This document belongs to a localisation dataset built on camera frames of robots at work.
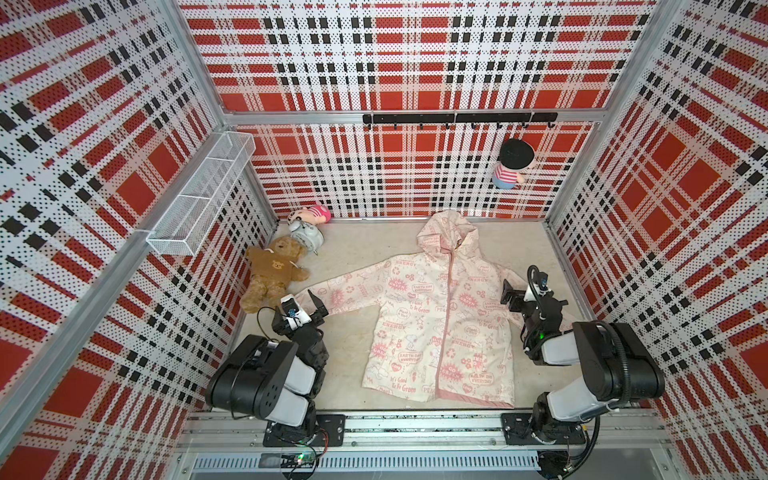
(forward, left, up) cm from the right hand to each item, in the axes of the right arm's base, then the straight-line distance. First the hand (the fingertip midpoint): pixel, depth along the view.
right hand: (523, 280), depth 92 cm
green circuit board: (-45, +62, -6) cm, 77 cm away
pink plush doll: (+33, +72, -2) cm, 79 cm away
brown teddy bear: (+6, +82, -2) cm, 82 cm away
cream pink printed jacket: (-8, +24, -8) cm, 27 cm away
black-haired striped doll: (+33, +1, +23) cm, 41 cm away
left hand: (-7, +67, +4) cm, 68 cm away
